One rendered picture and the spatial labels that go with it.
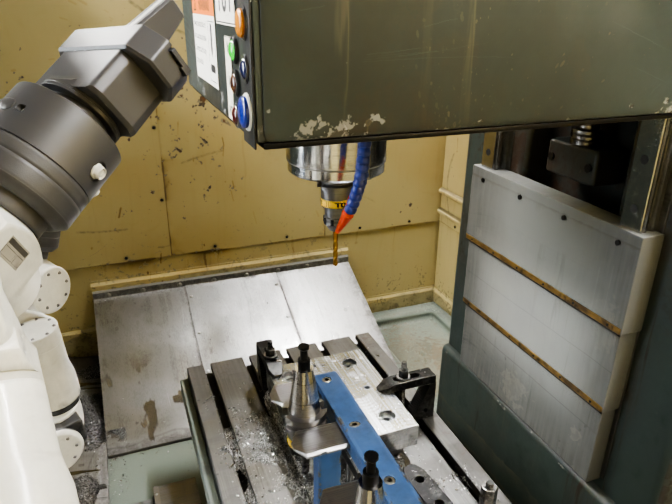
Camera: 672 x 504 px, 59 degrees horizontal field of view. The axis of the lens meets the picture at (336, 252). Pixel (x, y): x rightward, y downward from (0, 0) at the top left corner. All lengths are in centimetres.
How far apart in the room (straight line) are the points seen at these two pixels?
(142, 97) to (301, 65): 16
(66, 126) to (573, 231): 90
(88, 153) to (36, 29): 143
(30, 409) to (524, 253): 102
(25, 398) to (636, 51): 69
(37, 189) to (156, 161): 150
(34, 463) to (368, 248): 192
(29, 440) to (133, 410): 143
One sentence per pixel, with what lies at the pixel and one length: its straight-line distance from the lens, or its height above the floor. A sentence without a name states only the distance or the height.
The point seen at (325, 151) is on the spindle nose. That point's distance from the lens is 87.
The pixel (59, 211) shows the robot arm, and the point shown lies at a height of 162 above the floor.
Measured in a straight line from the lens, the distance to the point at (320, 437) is 82.
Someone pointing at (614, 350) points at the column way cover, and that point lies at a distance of 114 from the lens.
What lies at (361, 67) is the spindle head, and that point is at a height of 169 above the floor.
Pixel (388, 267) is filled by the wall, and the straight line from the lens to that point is 231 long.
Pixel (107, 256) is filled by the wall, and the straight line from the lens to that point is 201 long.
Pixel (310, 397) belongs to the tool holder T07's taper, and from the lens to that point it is 83.
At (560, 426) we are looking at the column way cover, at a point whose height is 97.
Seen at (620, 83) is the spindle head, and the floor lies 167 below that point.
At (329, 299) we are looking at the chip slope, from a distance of 207.
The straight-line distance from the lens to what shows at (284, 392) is 90.
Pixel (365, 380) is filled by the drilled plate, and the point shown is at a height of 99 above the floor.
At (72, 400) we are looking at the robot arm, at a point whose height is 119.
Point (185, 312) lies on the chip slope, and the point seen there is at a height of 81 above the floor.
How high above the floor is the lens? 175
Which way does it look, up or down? 23 degrees down
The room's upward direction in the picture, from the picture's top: 1 degrees clockwise
